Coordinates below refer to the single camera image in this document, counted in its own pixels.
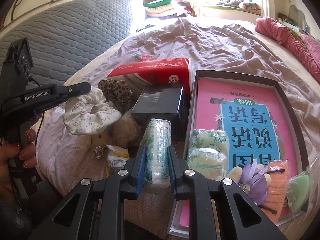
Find yellow white snack packet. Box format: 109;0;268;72
106;145;129;176

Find white floral scrunchie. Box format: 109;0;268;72
63;88;122;135

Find green floral tissue pack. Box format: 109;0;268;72
186;129;229;180

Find green white tissue pack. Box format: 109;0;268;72
141;118;171;194

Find orange face mask pack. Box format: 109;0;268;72
260;160;289;224

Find cream plush doll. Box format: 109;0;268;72
91;131;113;159

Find left hand painted nails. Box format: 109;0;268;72
1;128;37;192

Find leopard print scrunchie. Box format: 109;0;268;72
98;79;133;114

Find grey quilted headboard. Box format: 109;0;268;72
1;0;146;85

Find beige plush bear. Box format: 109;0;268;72
227;166;271;187

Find shallow dark cardboard box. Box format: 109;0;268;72
166;69;309;238

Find dark blue box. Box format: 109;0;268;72
132;83;188;141

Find purple sachet flower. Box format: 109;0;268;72
239;159;268;206

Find red tissue box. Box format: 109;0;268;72
107;58;190;94

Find green puff in bag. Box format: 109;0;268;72
286;165;316;216

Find pink quilt bedspread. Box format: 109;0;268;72
36;17;320;238

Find folded blankets pile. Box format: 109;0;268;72
144;0;195;19

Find pink rolled blanket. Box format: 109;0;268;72
255;17;319;83

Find clothes on window sill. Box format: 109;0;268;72
217;0;261;15

